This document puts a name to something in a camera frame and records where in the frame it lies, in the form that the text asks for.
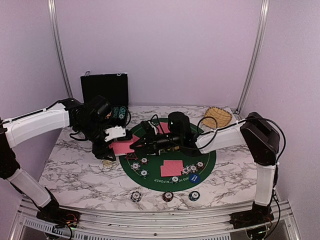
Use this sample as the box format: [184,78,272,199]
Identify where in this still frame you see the teal chip stack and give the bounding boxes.
[188,191,201,202]

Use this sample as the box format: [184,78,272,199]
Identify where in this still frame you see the red chips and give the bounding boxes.
[196,161,205,169]
[140,157,149,165]

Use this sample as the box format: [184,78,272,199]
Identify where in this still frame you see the red card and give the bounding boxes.
[156,122,170,134]
[163,160,184,171]

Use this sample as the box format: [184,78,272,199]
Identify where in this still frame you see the green chips row in case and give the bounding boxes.
[111,106,120,120]

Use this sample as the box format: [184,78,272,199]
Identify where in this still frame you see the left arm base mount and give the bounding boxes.
[36,209,81,228]

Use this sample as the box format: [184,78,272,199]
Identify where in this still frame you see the teal chips row in case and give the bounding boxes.
[118,106,127,120]

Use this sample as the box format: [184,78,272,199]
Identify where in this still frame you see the blue small blind button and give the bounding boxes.
[189,173,201,184]

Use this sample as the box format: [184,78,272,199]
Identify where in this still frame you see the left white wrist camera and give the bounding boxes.
[104,126,126,142]

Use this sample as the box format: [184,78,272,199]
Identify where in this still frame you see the right aluminium frame post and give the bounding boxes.
[236,0,270,114]

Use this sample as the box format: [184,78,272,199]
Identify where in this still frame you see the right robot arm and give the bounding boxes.
[130,111,281,224]

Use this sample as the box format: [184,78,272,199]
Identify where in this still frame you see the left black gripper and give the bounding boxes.
[76,119,116,161]

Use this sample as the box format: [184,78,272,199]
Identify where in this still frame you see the black poker chip case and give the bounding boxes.
[80,73,129,127]

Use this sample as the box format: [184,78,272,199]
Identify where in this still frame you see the red playing card deck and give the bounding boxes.
[109,140,135,156]

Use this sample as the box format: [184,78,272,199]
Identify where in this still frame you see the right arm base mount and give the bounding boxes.
[229,210,275,229]

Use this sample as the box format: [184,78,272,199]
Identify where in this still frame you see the woven bamboo tray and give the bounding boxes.
[202,106,233,129]

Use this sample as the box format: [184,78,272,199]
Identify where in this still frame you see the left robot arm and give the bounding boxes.
[0,96,126,223]

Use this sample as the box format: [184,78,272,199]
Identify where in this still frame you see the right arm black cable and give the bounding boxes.
[149,113,287,233]

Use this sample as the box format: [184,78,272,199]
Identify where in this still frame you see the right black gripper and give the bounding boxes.
[130,127,183,157]

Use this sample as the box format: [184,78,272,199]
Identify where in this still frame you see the round green poker mat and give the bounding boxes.
[118,118,217,193]

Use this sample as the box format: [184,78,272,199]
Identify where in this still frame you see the black triangular dealer button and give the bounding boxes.
[125,152,138,160]

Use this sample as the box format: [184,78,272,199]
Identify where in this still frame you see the white chips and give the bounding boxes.
[130,162,141,171]
[181,164,198,175]

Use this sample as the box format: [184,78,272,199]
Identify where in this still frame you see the red black chip stack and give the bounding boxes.
[162,191,174,202]

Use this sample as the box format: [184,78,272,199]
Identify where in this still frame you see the blue gold card box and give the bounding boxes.
[101,159,117,168]

